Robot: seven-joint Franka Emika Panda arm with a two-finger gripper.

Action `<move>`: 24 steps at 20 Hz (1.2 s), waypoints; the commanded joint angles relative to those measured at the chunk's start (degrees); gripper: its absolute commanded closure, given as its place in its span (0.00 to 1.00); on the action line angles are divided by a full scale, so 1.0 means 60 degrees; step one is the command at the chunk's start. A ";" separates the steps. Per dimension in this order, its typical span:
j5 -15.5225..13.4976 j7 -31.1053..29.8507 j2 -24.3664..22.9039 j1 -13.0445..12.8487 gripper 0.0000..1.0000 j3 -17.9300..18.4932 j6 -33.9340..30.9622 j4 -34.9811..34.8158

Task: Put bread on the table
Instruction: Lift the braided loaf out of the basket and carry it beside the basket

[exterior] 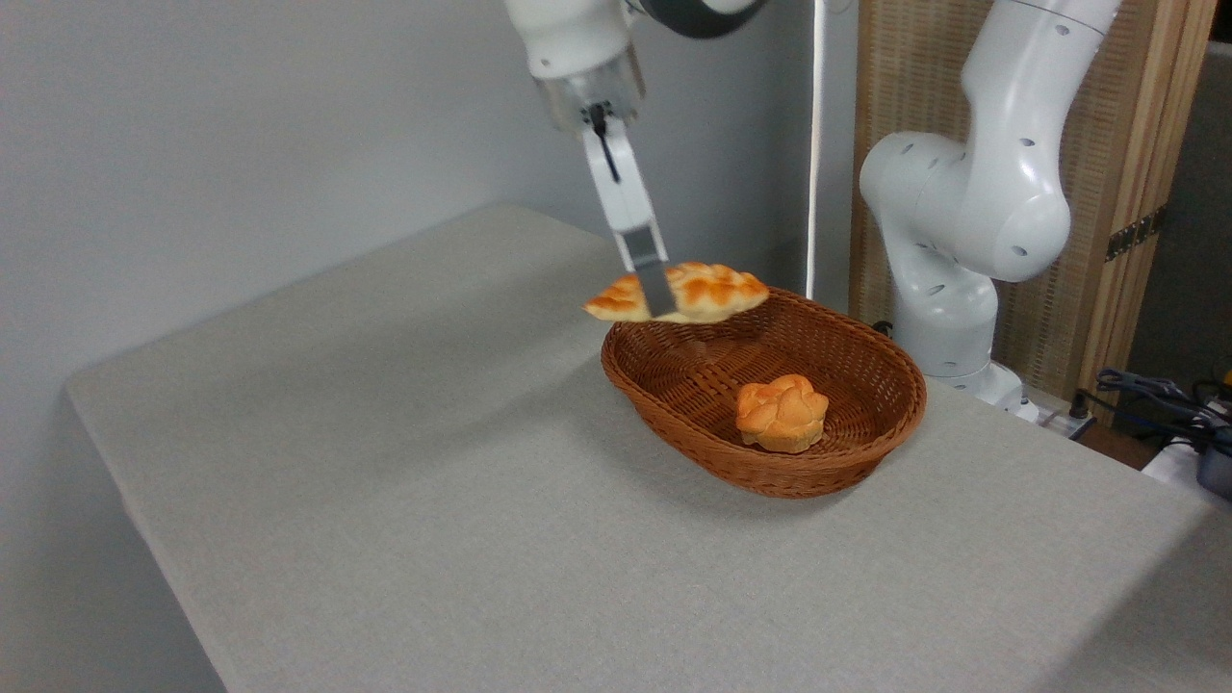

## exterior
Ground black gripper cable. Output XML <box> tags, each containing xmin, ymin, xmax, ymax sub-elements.
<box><xmin>588</xmin><ymin>102</ymin><xmax>623</xmax><ymax>185</ymax></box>

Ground black screen hinge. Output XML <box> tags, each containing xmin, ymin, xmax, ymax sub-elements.
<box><xmin>1104</xmin><ymin>206</ymin><xmax>1167</xmax><ymax>264</ymax></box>

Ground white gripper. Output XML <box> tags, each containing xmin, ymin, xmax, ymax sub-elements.
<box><xmin>578</xmin><ymin>115</ymin><xmax>679</xmax><ymax>320</ymax></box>

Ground white power strip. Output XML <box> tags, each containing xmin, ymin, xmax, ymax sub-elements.
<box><xmin>1032</xmin><ymin>402</ymin><xmax>1096</xmax><ymax>442</ymax></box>

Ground long braided bread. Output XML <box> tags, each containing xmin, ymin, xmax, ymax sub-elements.
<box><xmin>582</xmin><ymin>261</ymin><xmax>771</xmax><ymax>325</ymax></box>

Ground white vertical pole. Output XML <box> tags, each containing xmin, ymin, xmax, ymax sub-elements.
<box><xmin>805</xmin><ymin>0</ymin><xmax>831</xmax><ymax>300</ymax></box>

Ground grey-blue box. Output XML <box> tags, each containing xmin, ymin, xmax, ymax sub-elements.
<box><xmin>1196</xmin><ymin>441</ymin><xmax>1232</xmax><ymax>502</ymax></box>

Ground brown wicker basket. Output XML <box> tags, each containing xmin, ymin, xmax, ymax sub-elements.
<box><xmin>601</xmin><ymin>287</ymin><xmax>929</xmax><ymax>501</ymax></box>

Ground black cable bundle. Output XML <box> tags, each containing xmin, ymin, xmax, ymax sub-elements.
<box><xmin>1073</xmin><ymin>368</ymin><xmax>1232</xmax><ymax>455</ymax></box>

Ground round bread bun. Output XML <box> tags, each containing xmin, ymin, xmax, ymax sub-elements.
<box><xmin>734</xmin><ymin>373</ymin><xmax>831</xmax><ymax>455</ymax></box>

